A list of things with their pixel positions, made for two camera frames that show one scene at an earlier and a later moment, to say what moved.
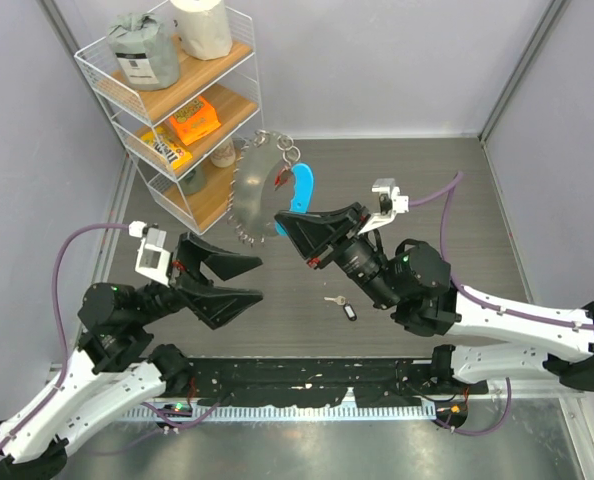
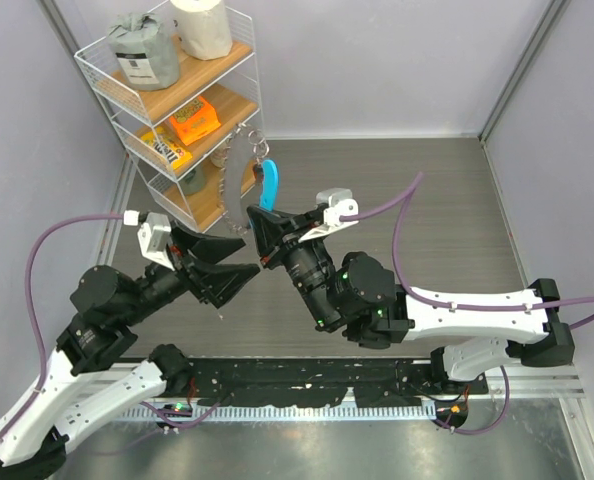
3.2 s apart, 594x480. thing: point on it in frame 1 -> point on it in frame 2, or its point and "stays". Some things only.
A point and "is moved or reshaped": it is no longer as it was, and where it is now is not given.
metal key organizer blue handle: x=258 y=168 is moved or reshaped
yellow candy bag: x=166 y=146 stays
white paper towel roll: x=203 y=28 stays
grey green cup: x=195 y=181 stays
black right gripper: x=317 y=236 -> x=266 y=227
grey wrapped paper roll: x=146 y=49 stays
